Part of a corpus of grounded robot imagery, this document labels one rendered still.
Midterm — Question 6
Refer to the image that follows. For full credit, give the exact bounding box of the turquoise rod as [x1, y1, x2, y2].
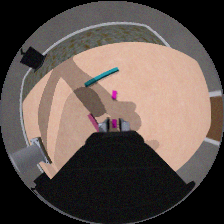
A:
[84, 67, 119, 87]

